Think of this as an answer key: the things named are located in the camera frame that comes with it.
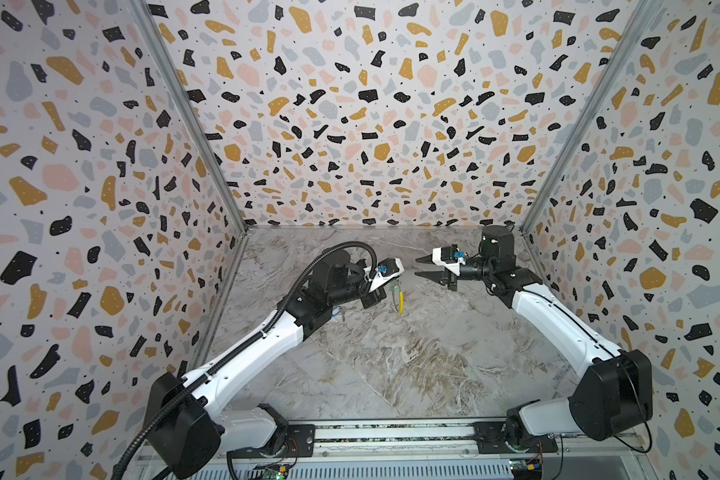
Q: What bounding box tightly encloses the left green circuit board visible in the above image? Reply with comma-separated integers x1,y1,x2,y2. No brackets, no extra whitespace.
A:
259,464,291,480

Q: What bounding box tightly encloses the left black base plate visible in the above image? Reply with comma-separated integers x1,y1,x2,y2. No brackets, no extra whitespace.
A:
230,424,316,463

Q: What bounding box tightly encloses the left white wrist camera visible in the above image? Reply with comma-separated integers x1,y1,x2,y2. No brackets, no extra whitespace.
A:
368,258,404,292

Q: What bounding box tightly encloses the black corrugated cable conduit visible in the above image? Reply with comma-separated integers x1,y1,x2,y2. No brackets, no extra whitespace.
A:
110,241,378,480

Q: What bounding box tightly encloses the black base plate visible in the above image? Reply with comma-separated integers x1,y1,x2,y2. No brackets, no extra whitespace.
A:
472,421,559,454
230,424,316,463

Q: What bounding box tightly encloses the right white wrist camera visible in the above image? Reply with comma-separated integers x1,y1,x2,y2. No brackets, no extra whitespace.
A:
431,244,467,276

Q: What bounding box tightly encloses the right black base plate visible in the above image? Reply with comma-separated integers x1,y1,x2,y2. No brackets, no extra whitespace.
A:
472,421,559,454

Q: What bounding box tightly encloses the right circuit board with wires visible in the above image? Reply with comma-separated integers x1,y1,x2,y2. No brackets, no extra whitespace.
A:
510,456,543,480

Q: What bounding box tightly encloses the white slotted cable duct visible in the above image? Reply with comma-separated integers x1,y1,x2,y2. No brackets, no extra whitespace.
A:
233,459,512,479

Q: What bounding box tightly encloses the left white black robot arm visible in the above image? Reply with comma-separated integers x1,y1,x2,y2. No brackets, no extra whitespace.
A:
114,241,404,479

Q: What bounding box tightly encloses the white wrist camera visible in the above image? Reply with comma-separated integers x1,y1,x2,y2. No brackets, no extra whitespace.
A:
431,244,467,276
368,258,404,292

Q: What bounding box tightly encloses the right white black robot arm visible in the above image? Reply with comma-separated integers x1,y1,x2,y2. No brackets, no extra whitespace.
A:
419,225,653,451

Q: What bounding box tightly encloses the aluminium mounting rail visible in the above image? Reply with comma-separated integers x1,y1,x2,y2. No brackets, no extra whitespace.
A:
134,416,646,466

